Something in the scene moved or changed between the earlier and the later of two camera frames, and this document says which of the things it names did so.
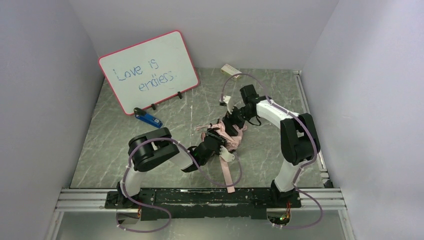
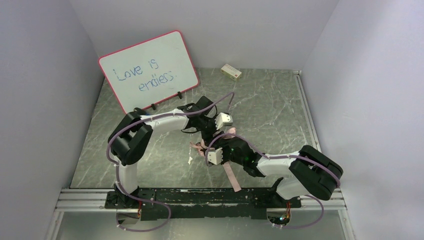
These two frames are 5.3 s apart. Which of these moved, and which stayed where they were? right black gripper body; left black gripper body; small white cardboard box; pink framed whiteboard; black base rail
Moved: right black gripper body; left black gripper body
Stayed: pink framed whiteboard; small white cardboard box; black base rail
